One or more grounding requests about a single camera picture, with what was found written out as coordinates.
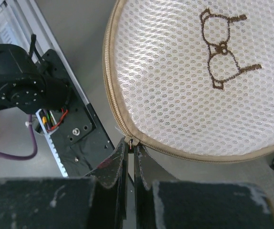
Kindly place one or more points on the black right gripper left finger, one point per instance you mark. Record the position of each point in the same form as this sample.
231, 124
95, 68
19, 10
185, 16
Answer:
95, 201

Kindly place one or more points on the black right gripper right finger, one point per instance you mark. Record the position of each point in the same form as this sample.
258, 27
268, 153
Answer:
164, 202

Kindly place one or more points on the white mesh bra laundry bag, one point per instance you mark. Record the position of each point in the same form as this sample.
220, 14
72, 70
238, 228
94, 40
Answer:
193, 79

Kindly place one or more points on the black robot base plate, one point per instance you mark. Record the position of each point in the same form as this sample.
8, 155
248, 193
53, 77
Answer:
75, 135

